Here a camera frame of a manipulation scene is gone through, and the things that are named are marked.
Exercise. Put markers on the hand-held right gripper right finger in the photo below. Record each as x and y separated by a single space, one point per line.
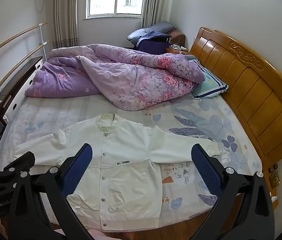
206 172

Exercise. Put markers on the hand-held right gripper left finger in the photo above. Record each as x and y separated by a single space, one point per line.
78 171

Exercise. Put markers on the white jacket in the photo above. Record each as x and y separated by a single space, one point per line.
121 155

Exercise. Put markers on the floral bed sheet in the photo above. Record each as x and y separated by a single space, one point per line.
193 120

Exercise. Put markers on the brass socket plate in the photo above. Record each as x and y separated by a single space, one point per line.
274 179

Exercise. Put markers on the dark cabinet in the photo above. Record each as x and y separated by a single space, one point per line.
18 80

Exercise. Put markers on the striped teal pillow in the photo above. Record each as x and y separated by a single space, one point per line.
211 85

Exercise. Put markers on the purple floral quilt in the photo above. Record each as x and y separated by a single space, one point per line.
131 80

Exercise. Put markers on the wooden nightstand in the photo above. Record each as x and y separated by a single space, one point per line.
178 51

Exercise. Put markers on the dark purple cloth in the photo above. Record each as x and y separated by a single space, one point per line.
153 46

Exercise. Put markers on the brown cloth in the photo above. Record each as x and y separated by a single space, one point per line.
178 36

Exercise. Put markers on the grey pillow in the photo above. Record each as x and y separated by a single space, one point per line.
156 27

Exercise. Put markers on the striped beige curtain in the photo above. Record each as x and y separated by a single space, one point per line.
63 12
156 2

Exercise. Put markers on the wooden bed frame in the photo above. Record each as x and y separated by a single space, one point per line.
256 92

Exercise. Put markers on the white rail post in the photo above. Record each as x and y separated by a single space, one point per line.
41 42

